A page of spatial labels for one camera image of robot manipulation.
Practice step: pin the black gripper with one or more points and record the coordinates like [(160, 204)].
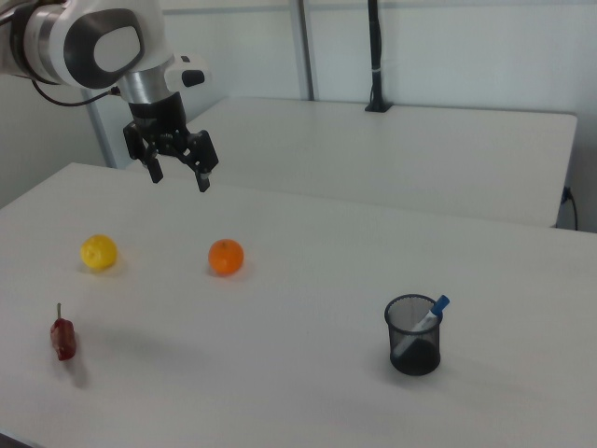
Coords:
[(156, 121)]

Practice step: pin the white marker pen blue cap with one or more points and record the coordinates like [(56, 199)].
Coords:
[(431, 316)]

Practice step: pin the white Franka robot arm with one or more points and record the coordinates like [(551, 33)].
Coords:
[(56, 42)]

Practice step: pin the black mesh pen cup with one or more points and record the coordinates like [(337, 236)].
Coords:
[(414, 347)]

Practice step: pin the orange mandarin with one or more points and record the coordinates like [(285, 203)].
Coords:
[(226, 256)]

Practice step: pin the white side table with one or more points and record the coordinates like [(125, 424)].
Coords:
[(373, 154)]

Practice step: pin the red chili pepper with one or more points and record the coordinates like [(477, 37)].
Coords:
[(63, 340)]

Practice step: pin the black pole with base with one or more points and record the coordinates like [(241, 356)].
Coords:
[(374, 46)]

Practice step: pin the grey window frame post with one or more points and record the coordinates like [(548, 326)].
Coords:
[(304, 46), (103, 135)]

